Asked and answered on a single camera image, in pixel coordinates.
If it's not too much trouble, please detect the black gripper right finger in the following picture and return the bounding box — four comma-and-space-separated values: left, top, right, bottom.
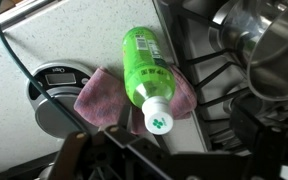
104, 125, 171, 167

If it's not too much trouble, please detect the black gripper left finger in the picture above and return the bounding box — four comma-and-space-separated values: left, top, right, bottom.
47, 132, 89, 180

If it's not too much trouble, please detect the white bottle lid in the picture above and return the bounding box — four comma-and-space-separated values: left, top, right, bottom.
142, 96, 174, 135

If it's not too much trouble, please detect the green plastic bottle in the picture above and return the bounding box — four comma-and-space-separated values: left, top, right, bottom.
122, 26, 177, 136

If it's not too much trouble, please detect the pink cloth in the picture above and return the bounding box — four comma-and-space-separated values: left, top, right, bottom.
74, 66, 197, 134

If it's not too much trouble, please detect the round kitchen scale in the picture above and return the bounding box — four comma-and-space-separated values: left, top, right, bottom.
26, 60, 98, 139

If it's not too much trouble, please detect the stainless steel gas stove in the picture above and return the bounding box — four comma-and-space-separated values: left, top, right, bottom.
153, 0, 288, 152

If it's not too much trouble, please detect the stainless steel pot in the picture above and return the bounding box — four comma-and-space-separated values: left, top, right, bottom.
214, 0, 288, 101

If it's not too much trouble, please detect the dark green cable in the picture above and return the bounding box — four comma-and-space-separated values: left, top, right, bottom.
0, 0, 88, 134

